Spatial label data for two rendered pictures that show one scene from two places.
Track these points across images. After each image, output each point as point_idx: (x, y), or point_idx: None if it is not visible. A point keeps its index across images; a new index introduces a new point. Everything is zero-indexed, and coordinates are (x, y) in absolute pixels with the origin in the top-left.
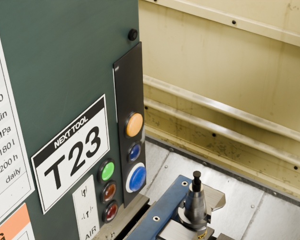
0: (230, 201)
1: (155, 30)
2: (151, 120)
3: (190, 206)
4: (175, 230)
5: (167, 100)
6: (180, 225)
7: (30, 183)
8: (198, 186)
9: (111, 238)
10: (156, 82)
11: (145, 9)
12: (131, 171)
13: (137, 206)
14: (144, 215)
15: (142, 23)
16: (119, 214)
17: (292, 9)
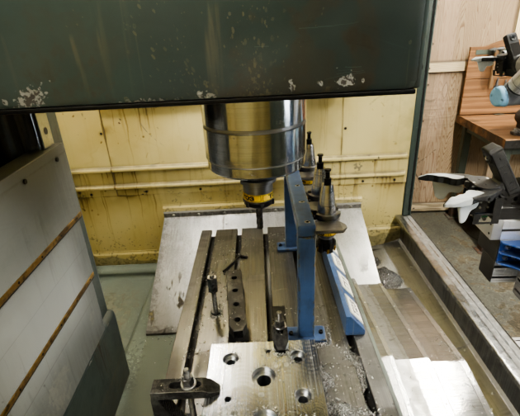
0: (277, 224)
1: (201, 125)
2: (205, 198)
3: (309, 157)
4: (307, 173)
5: (215, 175)
6: (307, 172)
7: None
8: (311, 140)
9: (234, 250)
10: (207, 163)
11: (192, 111)
12: None
13: (234, 234)
14: (243, 235)
15: (191, 122)
16: (226, 240)
17: None
